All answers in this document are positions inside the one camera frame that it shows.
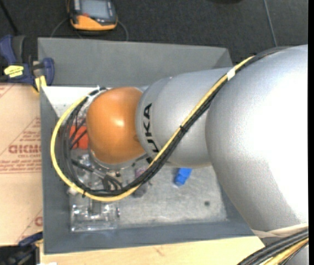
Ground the clear plastic container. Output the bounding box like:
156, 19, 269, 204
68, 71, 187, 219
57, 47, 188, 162
68, 195, 121, 232

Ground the brown cardboard board red print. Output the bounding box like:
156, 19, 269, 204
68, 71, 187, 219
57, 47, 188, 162
0, 82, 44, 248

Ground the blue sponge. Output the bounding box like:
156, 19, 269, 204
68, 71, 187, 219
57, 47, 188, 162
173, 167, 193, 188

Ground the purple grey small object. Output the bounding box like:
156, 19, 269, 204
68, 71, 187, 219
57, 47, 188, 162
133, 167, 150, 198

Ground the grey metal bin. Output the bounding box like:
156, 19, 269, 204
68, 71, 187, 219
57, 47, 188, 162
37, 37, 265, 255

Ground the orange block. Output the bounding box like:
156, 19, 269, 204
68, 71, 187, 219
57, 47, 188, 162
68, 124, 90, 150

